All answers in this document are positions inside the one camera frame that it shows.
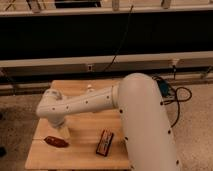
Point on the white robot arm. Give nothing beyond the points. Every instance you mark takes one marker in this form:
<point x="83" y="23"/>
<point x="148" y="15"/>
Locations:
<point x="147" y="131"/>

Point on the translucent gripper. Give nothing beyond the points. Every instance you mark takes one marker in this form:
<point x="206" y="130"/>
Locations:
<point x="64" y="131"/>

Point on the red chocolate bar box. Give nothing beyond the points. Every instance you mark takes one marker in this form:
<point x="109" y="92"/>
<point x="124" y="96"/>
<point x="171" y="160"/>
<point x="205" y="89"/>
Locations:
<point x="104" y="143"/>

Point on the wall power outlet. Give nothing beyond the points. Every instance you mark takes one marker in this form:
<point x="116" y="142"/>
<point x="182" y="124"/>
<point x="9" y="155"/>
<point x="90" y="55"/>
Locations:
<point x="90" y="68"/>

